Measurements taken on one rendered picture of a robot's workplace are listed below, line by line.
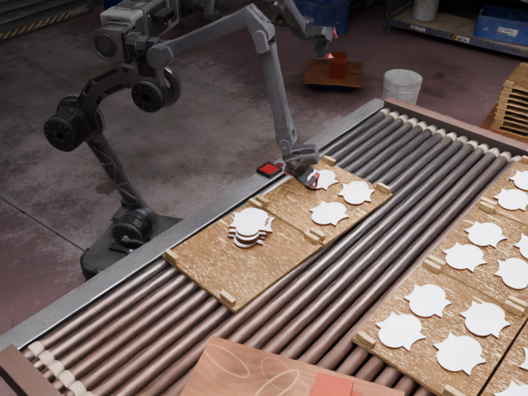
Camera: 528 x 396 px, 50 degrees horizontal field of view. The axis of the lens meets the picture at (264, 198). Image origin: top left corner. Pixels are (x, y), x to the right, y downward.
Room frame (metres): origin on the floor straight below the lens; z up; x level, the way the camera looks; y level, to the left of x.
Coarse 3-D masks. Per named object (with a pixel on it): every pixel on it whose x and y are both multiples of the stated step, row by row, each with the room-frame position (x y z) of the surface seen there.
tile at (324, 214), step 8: (312, 208) 1.62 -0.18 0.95; (320, 208) 1.62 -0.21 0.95; (328, 208) 1.62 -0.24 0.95; (336, 208) 1.62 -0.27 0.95; (344, 208) 1.62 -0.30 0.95; (312, 216) 1.57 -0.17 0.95; (320, 216) 1.57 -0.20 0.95; (328, 216) 1.57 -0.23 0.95; (336, 216) 1.57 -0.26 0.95; (344, 216) 1.57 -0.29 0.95; (320, 224) 1.53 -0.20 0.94; (328, 224) 1.54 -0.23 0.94; (336, 224) 1.54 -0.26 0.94
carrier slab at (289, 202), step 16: (336, 176) 1.84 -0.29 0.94; (352, 176) 1.84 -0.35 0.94; (272, 192) 1.73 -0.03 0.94; (288, 192) 1.73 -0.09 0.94; (304, 192) 1.73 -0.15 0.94; (320, 192) 1.73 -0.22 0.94; (336, 192) 1.73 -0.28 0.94; (384, 192) 1.73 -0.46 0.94; (272, 208) 1.63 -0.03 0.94; (288, 208) 1.63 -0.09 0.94; (304, 208) 1.63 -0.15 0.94; (352, 208) 1.63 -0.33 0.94; (368, 208) 1.64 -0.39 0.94; (288, 224) 1.55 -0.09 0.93; (304, 224) 1.54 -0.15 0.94; (352, 224) 1.55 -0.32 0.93; (320, 240) 1.45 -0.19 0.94
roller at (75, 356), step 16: (384, 128) 2.26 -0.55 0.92; (368, 144) 2.12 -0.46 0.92; (352, 160) 2.01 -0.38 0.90; (160, 288) 1.24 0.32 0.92; (176, 288) 1.25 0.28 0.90; (144, 304) 1.17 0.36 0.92; (128, 320) 1.11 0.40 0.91; (96, 336) 1.05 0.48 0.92; (112, 336) 1.06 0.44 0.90; (80, 352) 0.99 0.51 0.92; (48, 368) 0.94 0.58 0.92; (64, 368) 0.94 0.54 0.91
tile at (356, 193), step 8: (344, 184) 1.77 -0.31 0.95; (352, 184) 1.77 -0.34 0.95; (360, 184) 1.77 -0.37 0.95; (344, 192) 1.72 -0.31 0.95; (352, 192) 1.72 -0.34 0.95; (360, 192) 1.72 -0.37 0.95; (368, 192) 1.72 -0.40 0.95; (344, 200) 1.68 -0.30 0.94; (352, 200) 1.67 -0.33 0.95; (360, 200) 1.67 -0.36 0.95; (368, 200) 1.67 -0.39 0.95
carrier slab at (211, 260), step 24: (192, 240) 1.45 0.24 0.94; (216, 240) 1.45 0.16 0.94; (288, 240) 1.45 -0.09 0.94; (192, 264) 1.33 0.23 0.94; (216, 264) 1.33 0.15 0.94; (240, 264) 1.33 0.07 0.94; (264, 264) 1.33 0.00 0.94; (288, 264) 1.33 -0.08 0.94; (216, 288) 1.22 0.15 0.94; (240, 288) 1.22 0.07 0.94; (264, 288) 1.23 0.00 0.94
